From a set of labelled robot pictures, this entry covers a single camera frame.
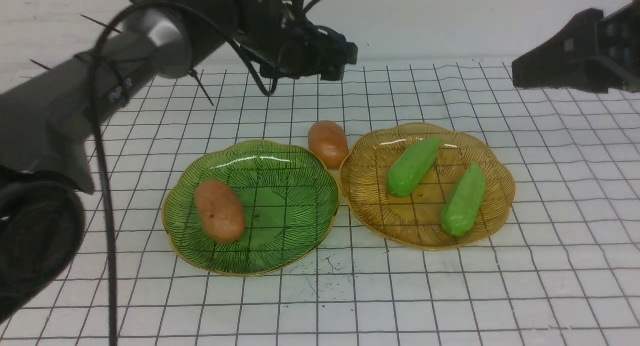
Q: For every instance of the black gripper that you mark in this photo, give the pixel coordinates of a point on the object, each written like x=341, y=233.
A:
x=286, y=44

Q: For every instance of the second gripper black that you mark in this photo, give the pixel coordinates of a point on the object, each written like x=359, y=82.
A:
x=570, y=58

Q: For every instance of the large brown potato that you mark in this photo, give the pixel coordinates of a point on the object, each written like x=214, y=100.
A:
x=220, y=211

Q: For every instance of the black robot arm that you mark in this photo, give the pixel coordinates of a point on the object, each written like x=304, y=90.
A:
x=45, y=121

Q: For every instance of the small brown potato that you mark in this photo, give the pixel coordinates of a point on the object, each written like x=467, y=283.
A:
x=328, y=141

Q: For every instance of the green glass plate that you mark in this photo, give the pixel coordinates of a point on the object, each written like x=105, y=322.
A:
x=290, y=202

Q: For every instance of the amber glass plate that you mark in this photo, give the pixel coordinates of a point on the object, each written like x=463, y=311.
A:
x=415, y=220

